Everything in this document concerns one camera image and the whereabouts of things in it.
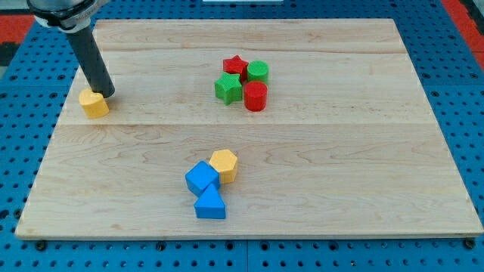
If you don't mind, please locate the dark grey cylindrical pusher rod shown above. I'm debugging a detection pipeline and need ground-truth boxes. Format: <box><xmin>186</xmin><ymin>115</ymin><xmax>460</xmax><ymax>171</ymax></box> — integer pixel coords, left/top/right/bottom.
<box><xmin>67</xmin><ymin>26</ymin><xmax>115</xmax><ymax>98</ymax></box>

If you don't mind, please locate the yellow heart block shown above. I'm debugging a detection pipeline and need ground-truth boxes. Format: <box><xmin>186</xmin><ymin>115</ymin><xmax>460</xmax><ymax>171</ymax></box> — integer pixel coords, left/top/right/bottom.
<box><xmin>79</xmin><ymin>89</ymin><xmax>110</xmax><ymax>119</ymax></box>

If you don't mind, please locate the green star block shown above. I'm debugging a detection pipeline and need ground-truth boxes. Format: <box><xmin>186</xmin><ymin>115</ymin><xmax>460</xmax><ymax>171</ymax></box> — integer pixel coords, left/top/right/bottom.
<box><xmin>214</xmin><ymin>72</ymin><xmax>242</xmax><ymax>105</ymax></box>

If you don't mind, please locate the red star block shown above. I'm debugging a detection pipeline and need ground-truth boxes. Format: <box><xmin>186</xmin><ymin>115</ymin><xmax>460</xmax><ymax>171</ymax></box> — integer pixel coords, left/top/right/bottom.
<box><xmin>222</xmin><ymin>55</ymin><xmax>249</xmax><ymax>83</ymax></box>

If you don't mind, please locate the green cylinder block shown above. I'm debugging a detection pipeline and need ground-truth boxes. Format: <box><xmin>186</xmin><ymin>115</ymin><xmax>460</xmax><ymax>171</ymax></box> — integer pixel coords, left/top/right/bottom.
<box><xmin>247</xmin><ymin>60</ymin><xmax>269</xmax><ymax>84</ymax></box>

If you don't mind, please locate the blue cube block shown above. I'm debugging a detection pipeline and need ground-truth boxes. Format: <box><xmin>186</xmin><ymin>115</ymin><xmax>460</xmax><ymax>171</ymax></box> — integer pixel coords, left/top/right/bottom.
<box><xmin>185</xmin><ymin>161</ymin><xmax>220</xmax><ymax>196</ymax></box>

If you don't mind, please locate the red cylinder block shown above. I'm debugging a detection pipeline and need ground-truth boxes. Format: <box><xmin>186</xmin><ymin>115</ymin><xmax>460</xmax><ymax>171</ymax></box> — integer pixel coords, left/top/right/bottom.
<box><xmin>244</xmin><ymin>81</ymin><xmax>268</xmax><ymax>112</ymax></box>

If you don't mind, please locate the yellow hexagon block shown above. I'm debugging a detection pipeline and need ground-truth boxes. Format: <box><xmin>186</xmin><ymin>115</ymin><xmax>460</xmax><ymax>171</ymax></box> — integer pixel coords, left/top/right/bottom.
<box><xmin>209</xmin><ymin>149</ymin><xmax>238</xmax><ymax>184</ymax></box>

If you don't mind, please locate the light wooden board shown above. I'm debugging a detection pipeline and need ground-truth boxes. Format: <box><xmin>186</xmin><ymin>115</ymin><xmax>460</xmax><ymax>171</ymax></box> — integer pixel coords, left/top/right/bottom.
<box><xmin>15</xmin><ymin>19</ymin><xmax>483</xmax><ymax>240</ymax></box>

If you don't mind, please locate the blue triangle block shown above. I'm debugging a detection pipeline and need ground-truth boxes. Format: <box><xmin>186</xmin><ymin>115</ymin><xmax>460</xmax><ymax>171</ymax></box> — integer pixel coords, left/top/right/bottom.
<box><xmin>194</xmin><ymin>185</ymin><xmax>226</xmax><ymax>219</ymax></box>

